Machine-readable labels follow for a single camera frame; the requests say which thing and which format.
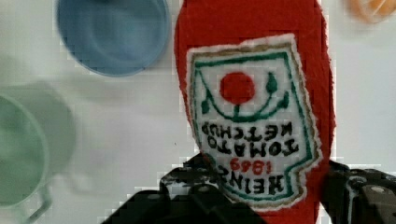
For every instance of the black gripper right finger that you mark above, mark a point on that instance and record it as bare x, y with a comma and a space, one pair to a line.
359, 196

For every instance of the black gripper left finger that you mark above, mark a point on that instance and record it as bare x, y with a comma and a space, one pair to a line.
188, 194

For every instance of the red plush ketchup bottle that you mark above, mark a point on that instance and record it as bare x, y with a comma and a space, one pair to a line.
256, 80

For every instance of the blue bowl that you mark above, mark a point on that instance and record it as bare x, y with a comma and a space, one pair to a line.
114, 38

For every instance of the green mug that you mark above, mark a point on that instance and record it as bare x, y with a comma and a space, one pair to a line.
38, 138

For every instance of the toy orange half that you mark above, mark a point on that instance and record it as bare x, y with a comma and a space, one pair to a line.
370, 11

